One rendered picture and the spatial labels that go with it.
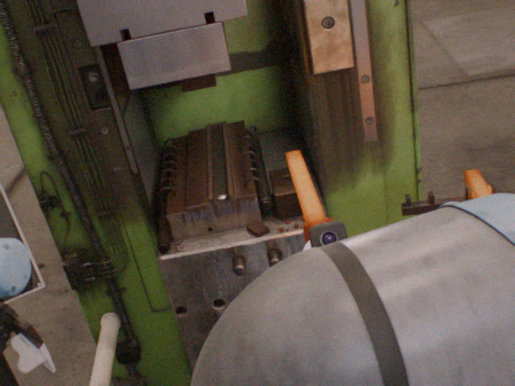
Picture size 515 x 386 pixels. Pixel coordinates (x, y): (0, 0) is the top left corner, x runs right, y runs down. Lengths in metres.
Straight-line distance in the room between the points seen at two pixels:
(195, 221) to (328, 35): 0.49
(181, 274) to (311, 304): 1.05
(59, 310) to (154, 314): 1.29
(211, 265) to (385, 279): 1.04
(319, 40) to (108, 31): 0.44
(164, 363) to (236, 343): 1.47
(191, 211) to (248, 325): 1.02
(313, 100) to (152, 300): 0.67
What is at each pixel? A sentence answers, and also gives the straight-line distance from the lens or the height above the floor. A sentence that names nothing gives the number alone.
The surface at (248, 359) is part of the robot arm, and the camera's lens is 0.34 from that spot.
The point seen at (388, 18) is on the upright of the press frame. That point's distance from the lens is 1.41.
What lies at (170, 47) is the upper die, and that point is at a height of 1.34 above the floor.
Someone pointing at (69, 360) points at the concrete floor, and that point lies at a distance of 2.67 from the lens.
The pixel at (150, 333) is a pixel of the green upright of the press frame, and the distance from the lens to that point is 1.75.
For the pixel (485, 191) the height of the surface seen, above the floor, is 0.97.
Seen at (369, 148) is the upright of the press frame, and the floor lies 0.98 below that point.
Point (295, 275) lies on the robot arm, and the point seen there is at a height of 1.43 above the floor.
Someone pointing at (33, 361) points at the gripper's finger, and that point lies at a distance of 1.10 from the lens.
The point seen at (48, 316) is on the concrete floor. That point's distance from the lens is 2.95.
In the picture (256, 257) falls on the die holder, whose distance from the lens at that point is 1.35.
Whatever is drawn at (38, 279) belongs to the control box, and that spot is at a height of 0.98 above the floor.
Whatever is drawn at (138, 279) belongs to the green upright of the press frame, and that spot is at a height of 0.73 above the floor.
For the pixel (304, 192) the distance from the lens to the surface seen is 1.04.
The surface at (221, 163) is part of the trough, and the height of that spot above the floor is 0.99.
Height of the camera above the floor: 1.64
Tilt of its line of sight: 29 degrees down
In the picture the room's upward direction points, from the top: 12 degrees counter-clockwise
